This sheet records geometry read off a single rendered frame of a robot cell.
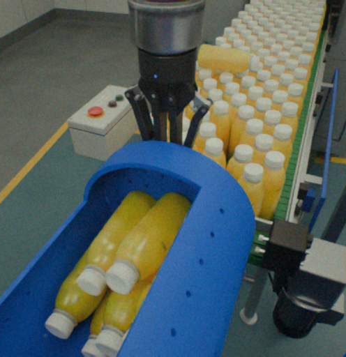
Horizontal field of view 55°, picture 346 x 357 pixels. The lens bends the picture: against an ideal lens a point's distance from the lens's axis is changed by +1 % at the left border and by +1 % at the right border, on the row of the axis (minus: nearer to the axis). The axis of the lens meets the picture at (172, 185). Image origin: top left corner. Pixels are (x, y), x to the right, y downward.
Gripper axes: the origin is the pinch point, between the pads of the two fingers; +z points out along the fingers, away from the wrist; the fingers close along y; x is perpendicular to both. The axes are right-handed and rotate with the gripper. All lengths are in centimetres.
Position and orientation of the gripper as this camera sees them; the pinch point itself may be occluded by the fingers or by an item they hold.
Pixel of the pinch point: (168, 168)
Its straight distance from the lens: 55.6
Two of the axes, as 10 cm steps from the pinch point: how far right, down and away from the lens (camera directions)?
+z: 0.0, 7.3, 6.8
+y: -9.3, -2.6, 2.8
